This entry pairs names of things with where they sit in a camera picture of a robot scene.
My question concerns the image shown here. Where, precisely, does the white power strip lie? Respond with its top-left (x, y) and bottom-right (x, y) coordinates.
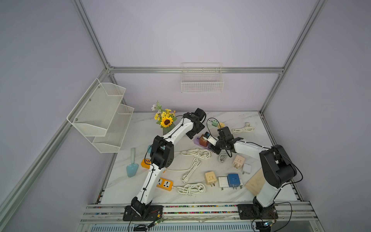
top-left (206, 119), bottom-right (214, 125)

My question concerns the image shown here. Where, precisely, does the brown cube adapter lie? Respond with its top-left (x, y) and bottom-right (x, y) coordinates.
top-left (199, 135), bottom-right (209, 148)

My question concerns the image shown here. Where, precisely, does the pink butterfly cube adapter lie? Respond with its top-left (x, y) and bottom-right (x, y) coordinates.
top-left (232, 155), bottom-right (245, 169)

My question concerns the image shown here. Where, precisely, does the beige cube plug adapter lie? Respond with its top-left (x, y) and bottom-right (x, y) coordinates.
top-left (205, 171), bottom-right (217, 187)

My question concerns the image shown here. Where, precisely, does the small white cube adapter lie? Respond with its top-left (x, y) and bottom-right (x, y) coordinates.
top-left (243, 163), bottom-right (252, 175)

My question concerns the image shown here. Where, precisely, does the white charger plug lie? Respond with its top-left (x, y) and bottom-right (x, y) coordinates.
top-left (218, 177), bottom-right (229, 191)

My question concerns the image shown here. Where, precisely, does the blue cube plug adapter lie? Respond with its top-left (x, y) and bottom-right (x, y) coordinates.
top-left (227, 174), bottom-right (243, 189)

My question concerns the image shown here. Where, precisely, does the orange power strip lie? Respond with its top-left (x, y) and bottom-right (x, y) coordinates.
top-left (141, 159), bottom-right (151, 169)
top-left (157, 178), bottom-right (174, 191)

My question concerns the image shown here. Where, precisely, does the purple power strip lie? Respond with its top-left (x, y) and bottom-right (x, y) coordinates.
top-left (193, 137), bottom-right (211, 150)

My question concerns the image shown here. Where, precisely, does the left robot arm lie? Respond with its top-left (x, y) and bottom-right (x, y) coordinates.
top-left (130, 108), bottom-right (206, 219)

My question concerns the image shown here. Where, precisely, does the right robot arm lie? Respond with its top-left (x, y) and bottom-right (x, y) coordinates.
top-left (204, 127), bottom-right (298, 209)

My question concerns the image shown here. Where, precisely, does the yellow cube adapter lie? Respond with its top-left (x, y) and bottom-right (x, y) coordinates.
top-left (217, 123), bottom-right (225, 129)

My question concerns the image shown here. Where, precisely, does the sunflower bouquet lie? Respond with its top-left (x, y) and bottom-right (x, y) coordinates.
top-left (152, 101), bottom-right (177, 135)

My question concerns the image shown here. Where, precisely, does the beige work glove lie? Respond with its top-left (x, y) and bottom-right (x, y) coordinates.
top-left (245, 168), bottom-right (266, 196)

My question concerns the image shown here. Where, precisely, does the light blue mouse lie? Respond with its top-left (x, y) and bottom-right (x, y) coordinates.
top-left (126, 148), bottom-right (139, 178)

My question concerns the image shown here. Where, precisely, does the white two-tier mesh shelf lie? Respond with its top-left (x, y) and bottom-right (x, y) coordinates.
top-left (67, 79), bottom-right (134, 153)

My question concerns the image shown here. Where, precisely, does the white wire wall basket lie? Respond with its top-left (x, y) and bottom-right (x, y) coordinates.
top-left (181, 62), bottom-right (224, 93)

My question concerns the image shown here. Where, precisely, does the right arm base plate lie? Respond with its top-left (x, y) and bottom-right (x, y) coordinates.
top-left (237, 204), bottom-right (278, 220)

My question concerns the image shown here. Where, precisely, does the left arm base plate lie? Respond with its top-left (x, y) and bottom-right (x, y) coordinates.
top-left (122, 205), bottom-right (164, 222)

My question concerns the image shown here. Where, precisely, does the aluminium front rail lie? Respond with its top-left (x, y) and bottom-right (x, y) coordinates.
top-left (77, 202), bottom-right (324, 232)

